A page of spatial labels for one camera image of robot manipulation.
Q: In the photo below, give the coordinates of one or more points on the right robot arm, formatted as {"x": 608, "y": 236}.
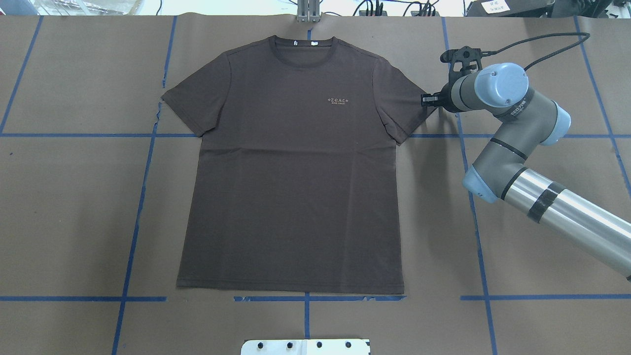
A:
{"x": 528, "y": 120}

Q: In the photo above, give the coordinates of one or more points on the brown t-shirt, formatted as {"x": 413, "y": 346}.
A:
{"x": 296, "y": 183}

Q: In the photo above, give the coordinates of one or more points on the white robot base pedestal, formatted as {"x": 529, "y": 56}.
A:
{"x": 307, "y": 347}

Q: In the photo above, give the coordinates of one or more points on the aluminium frame post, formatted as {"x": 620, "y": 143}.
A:
{"x": 308, "y": 11}

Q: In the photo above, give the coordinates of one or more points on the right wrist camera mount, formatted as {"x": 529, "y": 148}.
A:
{"x": 462, "y": 61}

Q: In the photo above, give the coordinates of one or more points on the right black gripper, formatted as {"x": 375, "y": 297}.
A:
{"x": 444, "y": 98}

